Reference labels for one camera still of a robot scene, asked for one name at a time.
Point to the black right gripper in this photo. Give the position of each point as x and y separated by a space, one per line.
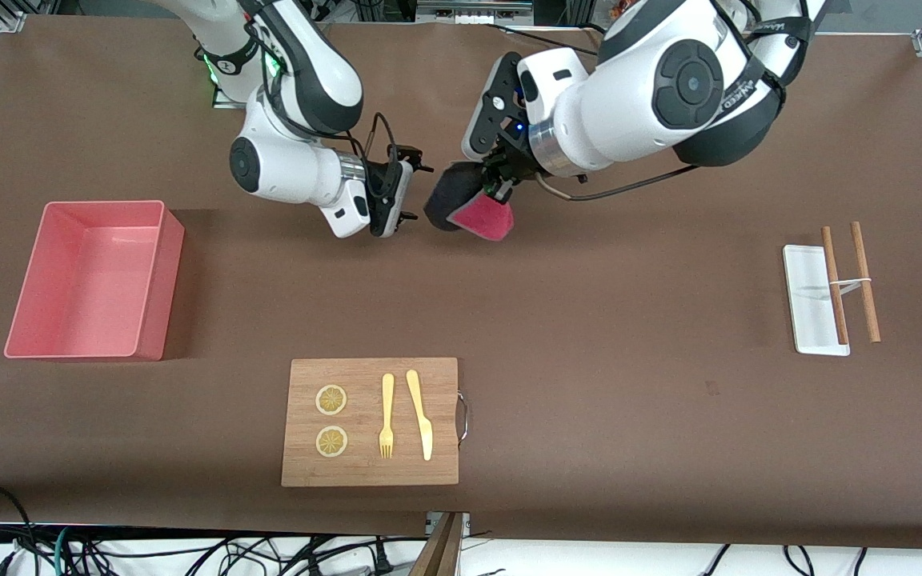
378 178

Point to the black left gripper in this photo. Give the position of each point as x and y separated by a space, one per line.
511 164

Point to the pink and grey cloth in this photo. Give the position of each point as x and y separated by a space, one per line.
481 220

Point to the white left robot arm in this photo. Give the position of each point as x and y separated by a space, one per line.
629 104

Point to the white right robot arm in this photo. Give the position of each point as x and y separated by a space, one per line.
301 168

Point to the wooden cutting board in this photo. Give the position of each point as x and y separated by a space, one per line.
365 376

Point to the yellow knife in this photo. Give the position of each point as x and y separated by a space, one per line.
413 384

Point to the yellow fork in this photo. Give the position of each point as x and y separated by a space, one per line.
387 400

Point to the yellow lemon slice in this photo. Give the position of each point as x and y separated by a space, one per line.
331 442
330 400

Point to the white rectangular tray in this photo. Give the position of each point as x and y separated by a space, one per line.
805 296

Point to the pink plastic bin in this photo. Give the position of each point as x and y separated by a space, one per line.
85 296

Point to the thin white band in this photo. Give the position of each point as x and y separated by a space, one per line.
853 281

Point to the silver metal rail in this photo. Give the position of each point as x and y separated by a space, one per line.
469 16

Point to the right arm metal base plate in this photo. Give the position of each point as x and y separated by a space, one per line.
225 102

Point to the silver metal bracket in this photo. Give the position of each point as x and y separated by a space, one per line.
431 524

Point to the brown wooden post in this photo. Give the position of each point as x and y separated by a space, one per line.
441 552

